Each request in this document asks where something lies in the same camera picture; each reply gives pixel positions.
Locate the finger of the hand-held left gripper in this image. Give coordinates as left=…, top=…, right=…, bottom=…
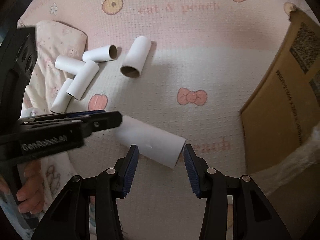
left=19, top=109, right=106, bottom=124
left=21, top=111, right=123, bottom=138

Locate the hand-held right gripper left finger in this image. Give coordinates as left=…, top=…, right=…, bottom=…
left=31, top=144, right=139, bottom=240

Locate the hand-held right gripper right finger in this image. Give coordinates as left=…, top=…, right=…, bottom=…
left=183, top=144, right=292, bottom=240

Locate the white cardboard tube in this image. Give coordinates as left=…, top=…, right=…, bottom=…
left=115, top=115, right=187, bottom=169

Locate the pile of white paper tubes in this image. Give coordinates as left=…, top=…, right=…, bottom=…
left=50, top=36, right=152, bottom=114

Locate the cardboard box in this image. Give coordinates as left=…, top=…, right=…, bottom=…
left=240, top=4, right=320, bottom=198

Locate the person's left hand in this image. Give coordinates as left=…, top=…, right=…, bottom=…
left=15, top=159, right=42, bottom=213

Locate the pink cartoon cat mat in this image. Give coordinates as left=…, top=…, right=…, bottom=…
left=16, top=0, right=318, bottom=240

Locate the pale pink printed pillow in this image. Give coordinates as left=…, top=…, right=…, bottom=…
left=21, top=20, right=88, bottom=120

